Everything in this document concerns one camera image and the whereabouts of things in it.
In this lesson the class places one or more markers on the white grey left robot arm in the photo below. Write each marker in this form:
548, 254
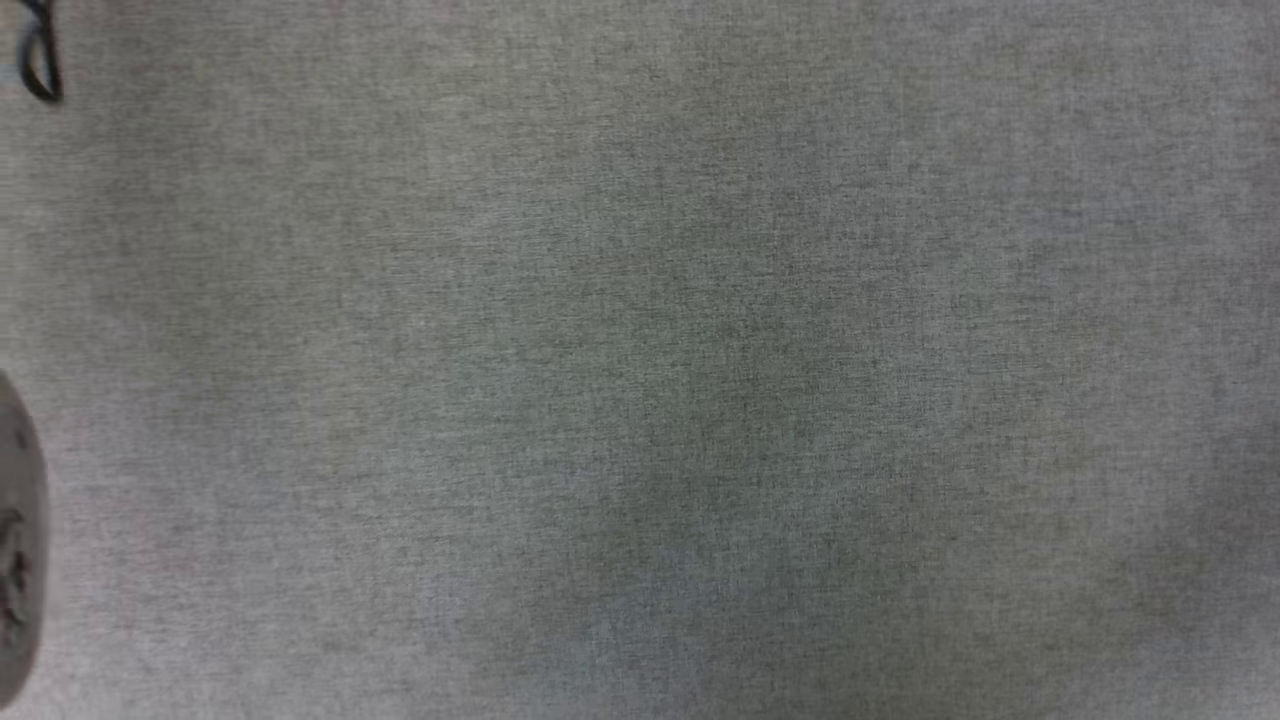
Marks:
18, 540

